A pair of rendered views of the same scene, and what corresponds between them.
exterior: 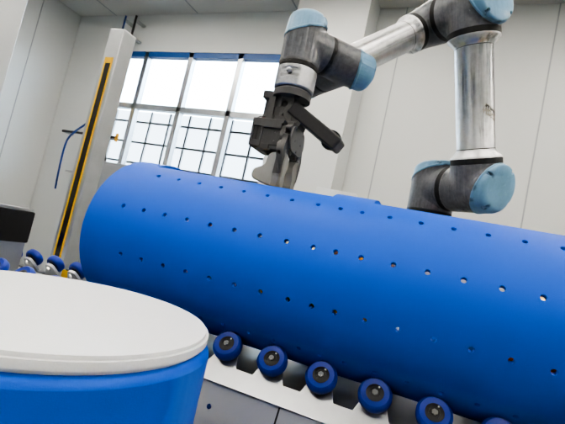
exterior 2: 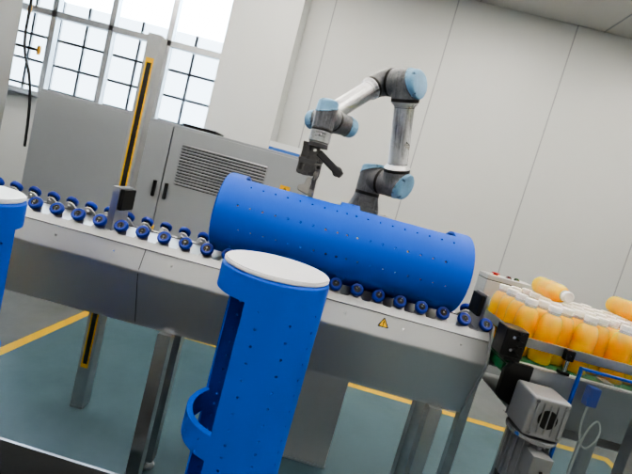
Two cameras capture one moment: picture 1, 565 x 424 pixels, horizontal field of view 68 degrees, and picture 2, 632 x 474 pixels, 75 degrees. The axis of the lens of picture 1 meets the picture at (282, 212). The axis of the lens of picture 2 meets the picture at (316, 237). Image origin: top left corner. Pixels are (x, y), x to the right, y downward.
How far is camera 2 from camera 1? 0.82 m
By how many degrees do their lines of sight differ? 24
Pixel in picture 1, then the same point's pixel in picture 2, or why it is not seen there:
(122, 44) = (160, 48)
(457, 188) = (386, 184)
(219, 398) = not seen: hidden behind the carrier
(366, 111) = (302, 63)
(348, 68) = (346, 130)
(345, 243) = (351, 231)
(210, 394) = not seen: hidden behind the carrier
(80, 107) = not seen: outside the picture
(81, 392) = (321, 291)
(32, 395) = (314, 292)
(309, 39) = (331, 118)
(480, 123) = (402, 151)
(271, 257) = (319, 236)
